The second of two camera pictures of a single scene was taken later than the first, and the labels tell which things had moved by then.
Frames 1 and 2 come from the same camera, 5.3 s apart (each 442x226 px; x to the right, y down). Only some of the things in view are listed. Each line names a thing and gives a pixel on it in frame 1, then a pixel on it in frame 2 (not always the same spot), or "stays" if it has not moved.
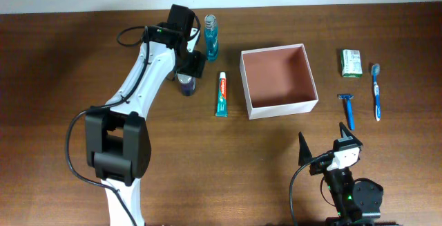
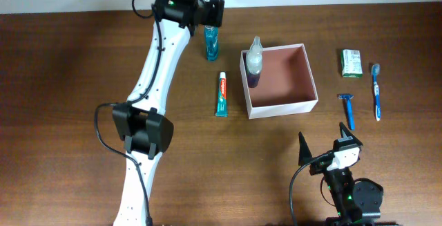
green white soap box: (351, 63) stays
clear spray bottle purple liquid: (188, 83) to (254, 58)
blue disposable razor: (349, 98) stays
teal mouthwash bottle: (211, 34) stays
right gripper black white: (306, 154) stays
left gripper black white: (197, 66) to (217, 9)
